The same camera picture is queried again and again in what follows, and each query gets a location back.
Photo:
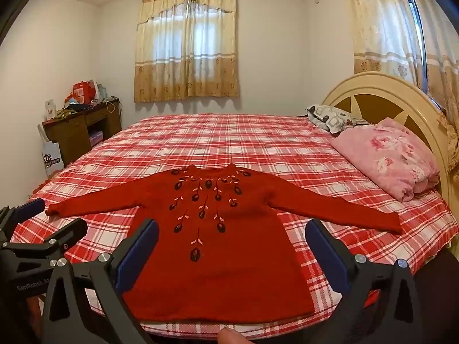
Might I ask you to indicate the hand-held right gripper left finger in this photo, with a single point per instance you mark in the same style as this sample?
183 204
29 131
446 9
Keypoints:
138 254

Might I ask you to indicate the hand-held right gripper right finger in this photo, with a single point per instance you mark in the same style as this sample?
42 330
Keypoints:
328 254

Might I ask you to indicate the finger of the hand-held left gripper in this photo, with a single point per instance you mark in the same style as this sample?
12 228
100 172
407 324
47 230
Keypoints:
70 231
30 207

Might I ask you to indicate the red embroidered knit sweater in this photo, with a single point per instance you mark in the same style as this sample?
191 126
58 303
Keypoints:
222 265

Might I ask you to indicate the person's right hand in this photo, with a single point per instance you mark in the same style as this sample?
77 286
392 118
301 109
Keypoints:
231 337

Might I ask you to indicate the white paper bag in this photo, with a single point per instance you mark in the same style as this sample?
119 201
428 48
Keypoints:
52 157

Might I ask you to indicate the dark wooden desk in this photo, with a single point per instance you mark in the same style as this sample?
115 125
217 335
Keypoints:
71 132

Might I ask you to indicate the white upright card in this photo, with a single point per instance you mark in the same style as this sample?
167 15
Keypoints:
49 110

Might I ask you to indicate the colourful clutter pile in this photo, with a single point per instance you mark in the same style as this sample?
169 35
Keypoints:
71 106

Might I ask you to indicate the pink floral pillow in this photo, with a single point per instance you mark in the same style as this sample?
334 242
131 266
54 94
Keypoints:
387 157

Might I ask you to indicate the red gift box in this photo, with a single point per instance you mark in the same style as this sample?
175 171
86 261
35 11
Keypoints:
83 92

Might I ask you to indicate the bed with red plaid sheet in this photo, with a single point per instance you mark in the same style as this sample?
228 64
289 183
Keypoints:
251 143

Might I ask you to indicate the grey patterned pillow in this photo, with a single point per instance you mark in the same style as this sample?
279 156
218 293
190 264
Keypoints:
330 118

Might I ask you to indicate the cream wooden headboard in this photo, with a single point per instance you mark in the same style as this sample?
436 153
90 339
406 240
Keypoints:
376 86

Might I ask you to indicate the beige patterned window curtain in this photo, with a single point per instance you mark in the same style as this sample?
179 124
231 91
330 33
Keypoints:
186 43

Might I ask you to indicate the long beige floral curtain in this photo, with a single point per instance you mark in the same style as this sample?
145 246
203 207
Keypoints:
380 25

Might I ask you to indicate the dark window frame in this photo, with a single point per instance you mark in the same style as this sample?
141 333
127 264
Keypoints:
417 25

